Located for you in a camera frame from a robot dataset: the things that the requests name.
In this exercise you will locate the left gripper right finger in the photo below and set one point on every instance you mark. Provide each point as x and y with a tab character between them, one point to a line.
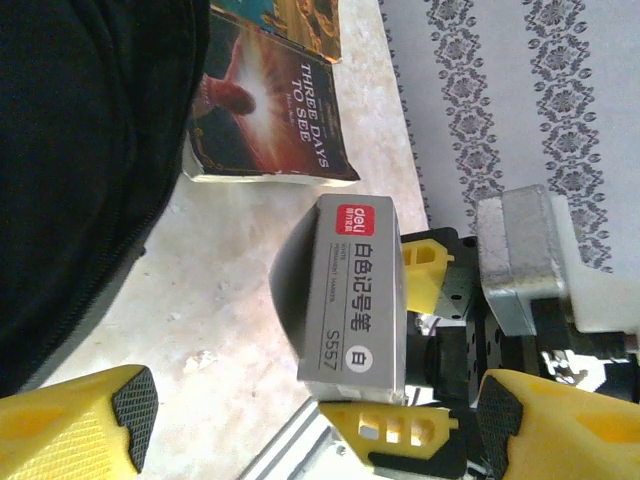
565	430

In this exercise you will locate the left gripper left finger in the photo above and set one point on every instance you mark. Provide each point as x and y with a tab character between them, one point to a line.
65	430

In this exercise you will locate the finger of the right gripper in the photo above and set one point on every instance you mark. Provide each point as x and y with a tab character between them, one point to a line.
400	435
425	275

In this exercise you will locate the grey marker pen box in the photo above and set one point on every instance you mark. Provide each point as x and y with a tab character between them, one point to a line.
350	300

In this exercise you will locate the Three Days To See book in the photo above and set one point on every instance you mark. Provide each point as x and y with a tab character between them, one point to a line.
270	110

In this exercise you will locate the black fabric backpack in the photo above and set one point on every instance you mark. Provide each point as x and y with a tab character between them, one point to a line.
85	175

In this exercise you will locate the teal travel book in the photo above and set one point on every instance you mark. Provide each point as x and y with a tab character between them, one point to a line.
300	25

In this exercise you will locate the aluminium mounting rail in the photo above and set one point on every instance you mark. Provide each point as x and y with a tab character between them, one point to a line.
295	445

